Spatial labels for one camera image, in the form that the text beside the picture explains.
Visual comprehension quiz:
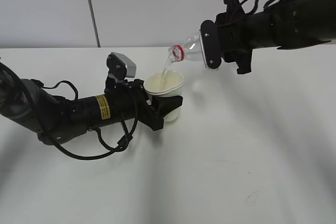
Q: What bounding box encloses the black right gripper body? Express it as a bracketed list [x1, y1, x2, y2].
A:
[215, 0, 252, 74]

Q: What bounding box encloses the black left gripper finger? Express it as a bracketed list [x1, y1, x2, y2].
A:
[152, 95, 183, 122]

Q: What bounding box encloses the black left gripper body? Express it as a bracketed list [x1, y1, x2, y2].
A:
[104, 78, 164, 131]

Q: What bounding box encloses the white paper cup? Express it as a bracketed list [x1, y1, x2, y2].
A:
[143, 70, 184, 123]

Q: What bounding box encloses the clear water bottle red label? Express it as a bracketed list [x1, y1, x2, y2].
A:
[168, 31, 204, 63]

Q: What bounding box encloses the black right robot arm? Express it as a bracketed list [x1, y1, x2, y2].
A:
[215, 0, 335, 74]

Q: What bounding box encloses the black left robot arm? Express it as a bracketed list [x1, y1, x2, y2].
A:
[1, 58, 183, 145]

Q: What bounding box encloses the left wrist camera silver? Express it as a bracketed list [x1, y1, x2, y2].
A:
[107, 52, 137, 81]

